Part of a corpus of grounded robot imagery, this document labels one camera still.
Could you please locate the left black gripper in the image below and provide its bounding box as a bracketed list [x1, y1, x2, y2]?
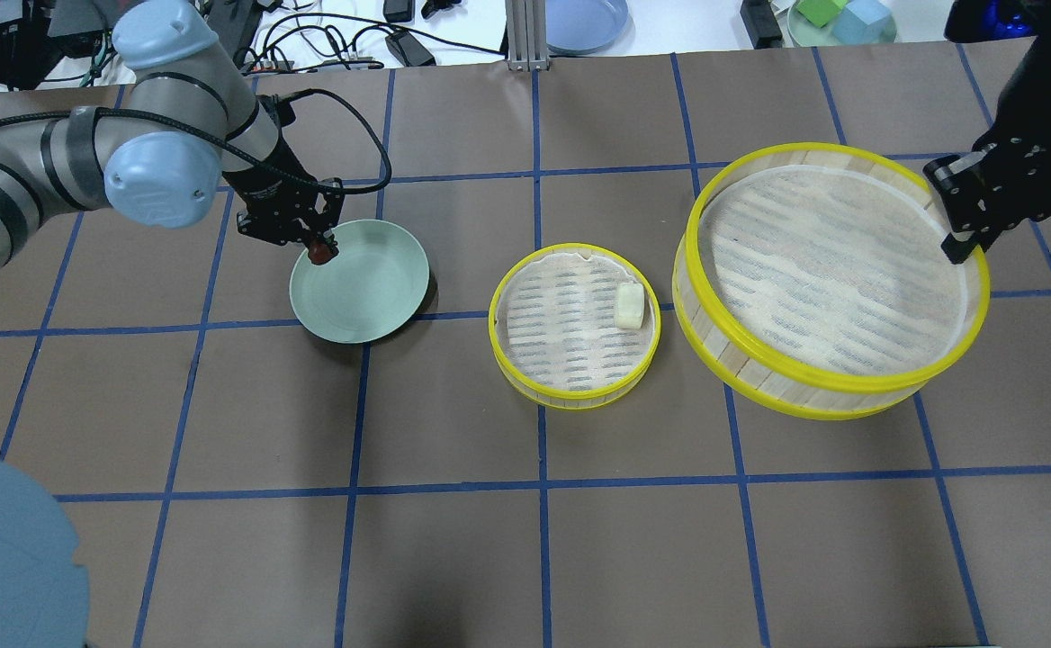
[221, 135, 344, 249]

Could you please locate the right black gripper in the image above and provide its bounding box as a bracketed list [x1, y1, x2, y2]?
[923, 18, 1051, 264]

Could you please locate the brown steamed bun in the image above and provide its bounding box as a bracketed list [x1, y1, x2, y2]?
[307, 239, 339, 266]

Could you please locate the yellow steamer layer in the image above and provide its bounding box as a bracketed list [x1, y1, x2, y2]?
[672, 142, 991, 421]
[486, 242, 664, 411]

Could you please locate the white steamed bun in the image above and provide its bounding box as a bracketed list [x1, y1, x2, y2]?
[615, 283, 646, 329]

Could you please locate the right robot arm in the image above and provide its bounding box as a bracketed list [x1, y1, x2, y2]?
[924, 1, 1051, 264]

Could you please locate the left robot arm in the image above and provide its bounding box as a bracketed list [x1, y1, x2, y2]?
[0, 1, 345, 269]

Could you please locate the light green plate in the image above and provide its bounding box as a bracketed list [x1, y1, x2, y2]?
[290, 220, 430, 344]

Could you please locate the black power adapter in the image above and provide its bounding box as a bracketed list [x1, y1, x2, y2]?
[384, 30, 436, 68]

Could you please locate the green and blue blocks plate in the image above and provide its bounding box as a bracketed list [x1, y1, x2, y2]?
[786, 1, 897, 48]

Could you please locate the aluminium frame post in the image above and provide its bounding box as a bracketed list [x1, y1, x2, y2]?
[504, 0, 551, 71]

